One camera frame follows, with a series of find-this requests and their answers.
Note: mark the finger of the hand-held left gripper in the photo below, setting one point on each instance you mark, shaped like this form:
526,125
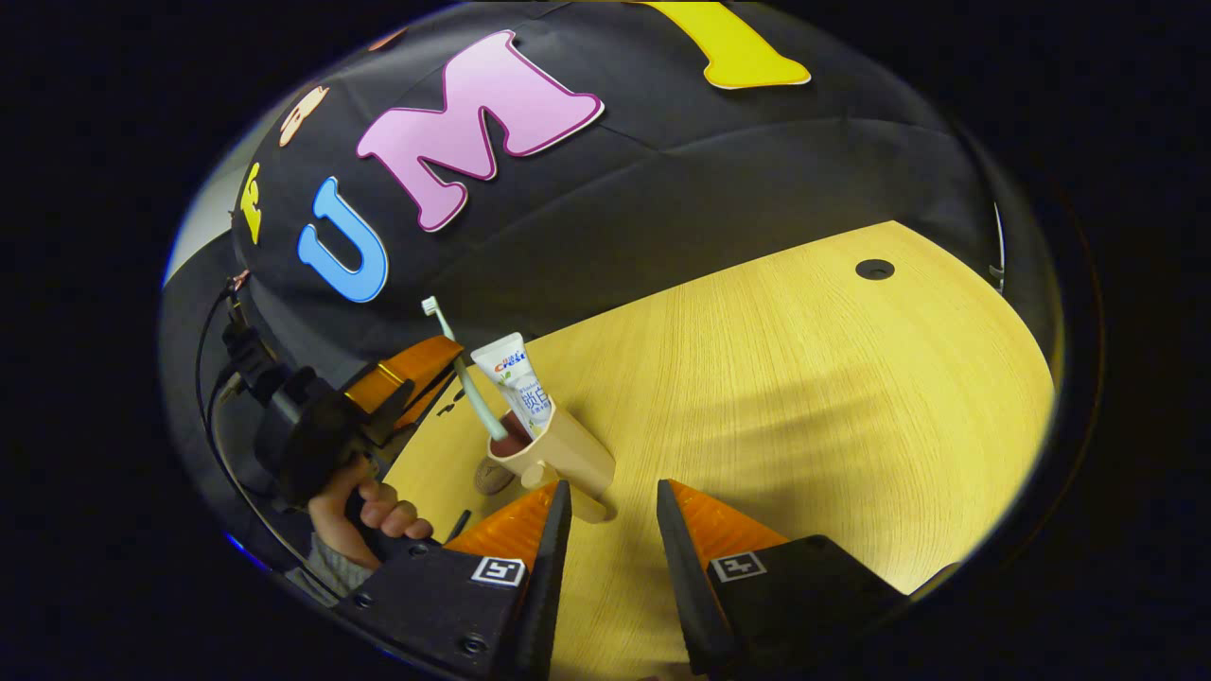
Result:
407,369
430,397

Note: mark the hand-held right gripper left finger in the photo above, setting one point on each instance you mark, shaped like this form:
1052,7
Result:
549,586

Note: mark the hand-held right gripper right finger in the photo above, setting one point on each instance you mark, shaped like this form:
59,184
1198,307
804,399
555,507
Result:
691,586

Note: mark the pale green toothbrush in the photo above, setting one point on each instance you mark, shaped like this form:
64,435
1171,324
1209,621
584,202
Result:
470,383

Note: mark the white toothpaste tube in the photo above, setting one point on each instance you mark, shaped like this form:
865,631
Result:
511,374

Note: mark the beige cup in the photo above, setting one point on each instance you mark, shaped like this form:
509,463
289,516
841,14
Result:
577,454

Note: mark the wooden desktop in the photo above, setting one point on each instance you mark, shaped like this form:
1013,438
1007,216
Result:
804,397

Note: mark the reddish cloth clip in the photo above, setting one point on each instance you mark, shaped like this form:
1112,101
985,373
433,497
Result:
238,281

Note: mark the black backdrop cloth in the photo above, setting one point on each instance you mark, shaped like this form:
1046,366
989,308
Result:
662,189

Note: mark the round black desk grommet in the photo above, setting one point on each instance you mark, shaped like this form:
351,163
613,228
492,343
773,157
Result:
875,269

